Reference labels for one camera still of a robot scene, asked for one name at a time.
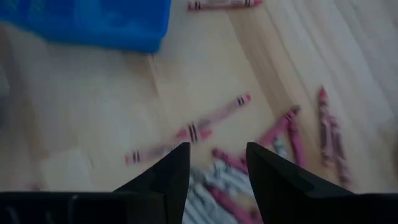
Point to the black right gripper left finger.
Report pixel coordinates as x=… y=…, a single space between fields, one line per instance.
x=174 y=174

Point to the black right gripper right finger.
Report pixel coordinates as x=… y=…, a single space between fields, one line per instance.
x=270 y=186

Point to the blue plastic slotted basket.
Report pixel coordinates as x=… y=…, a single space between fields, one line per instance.
x=93 y=21

